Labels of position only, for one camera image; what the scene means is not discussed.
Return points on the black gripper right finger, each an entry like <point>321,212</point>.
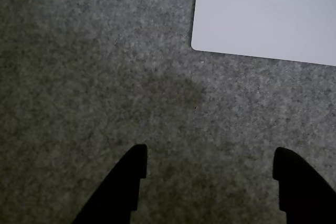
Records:
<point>307,195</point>

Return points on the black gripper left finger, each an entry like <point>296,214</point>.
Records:
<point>120,190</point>

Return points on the white rectangular card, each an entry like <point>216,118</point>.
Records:
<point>262,11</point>

